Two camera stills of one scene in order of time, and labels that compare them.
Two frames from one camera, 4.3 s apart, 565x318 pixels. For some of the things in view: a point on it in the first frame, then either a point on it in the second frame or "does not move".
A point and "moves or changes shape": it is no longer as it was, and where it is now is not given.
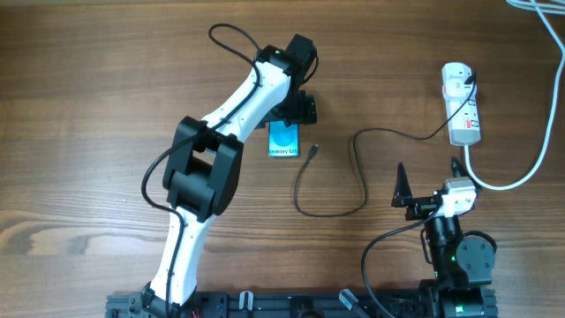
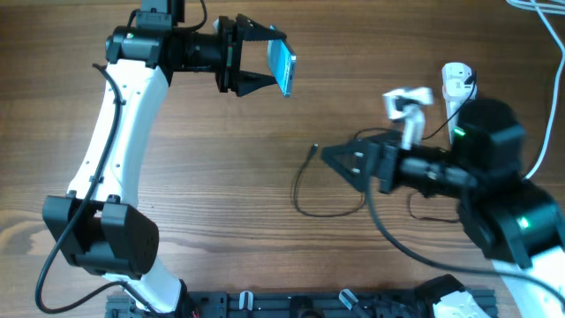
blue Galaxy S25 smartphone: x=283 y=141 moves or changes shape
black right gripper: x=420 y=206 to x=377 y=152
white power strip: x=459 y=92 does not move
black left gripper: x=305 y=111 to x=230 y=55
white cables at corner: x=541 y=6 does not move
